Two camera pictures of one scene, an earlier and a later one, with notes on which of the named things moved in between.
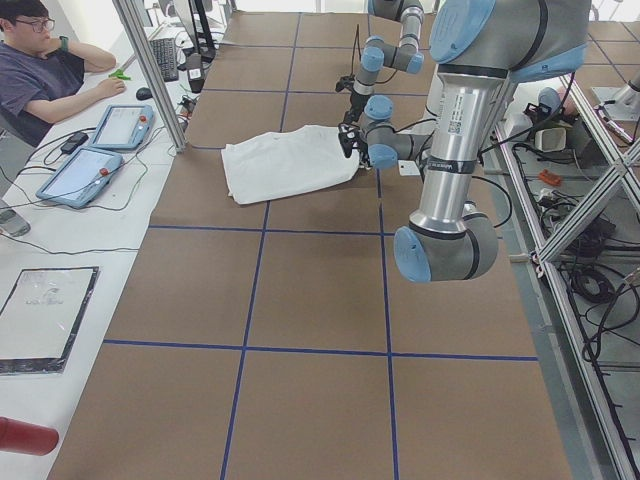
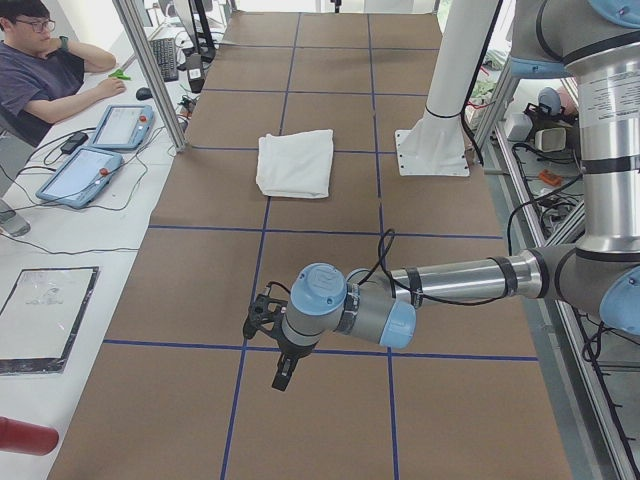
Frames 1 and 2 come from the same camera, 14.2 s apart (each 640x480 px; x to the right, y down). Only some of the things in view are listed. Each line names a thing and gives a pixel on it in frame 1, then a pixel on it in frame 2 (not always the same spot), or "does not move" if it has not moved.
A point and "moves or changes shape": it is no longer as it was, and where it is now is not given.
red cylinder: x=28 y=438 does not move
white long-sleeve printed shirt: x=273 y=165 moves or changes shape
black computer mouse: x=144 y=93 does not move
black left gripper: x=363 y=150 to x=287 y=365
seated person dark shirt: x=41 y=75 does not move
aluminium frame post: x=150 y=75 does not move
